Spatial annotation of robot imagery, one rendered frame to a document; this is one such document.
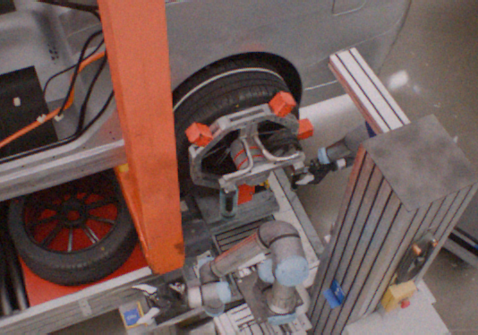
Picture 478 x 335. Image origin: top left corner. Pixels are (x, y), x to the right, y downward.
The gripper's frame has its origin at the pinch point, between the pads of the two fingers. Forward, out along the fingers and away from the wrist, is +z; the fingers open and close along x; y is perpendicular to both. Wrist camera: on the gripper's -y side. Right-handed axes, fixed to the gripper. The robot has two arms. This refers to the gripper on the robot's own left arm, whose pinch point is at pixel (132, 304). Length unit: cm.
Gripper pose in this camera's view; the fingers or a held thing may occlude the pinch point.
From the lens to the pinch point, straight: 253.7
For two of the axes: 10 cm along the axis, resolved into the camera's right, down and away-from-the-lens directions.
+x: -2.0, -7.5, 6.3
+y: -0.1, 6.5, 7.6
